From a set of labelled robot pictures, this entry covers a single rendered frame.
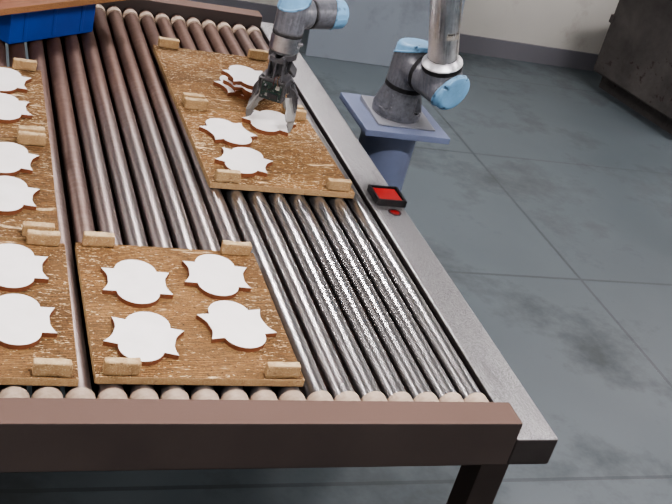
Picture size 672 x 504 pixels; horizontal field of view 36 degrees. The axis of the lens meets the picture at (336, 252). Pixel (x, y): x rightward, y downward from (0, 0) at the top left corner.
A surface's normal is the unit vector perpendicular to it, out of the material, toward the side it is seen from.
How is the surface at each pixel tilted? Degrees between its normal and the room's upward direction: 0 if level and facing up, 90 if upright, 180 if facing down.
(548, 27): 90
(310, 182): 0
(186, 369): 0
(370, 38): 76
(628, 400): 0
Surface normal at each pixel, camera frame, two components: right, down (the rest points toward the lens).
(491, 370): 0.24, -0.85
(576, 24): 0.28, 0.52
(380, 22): 0.32, 0.30
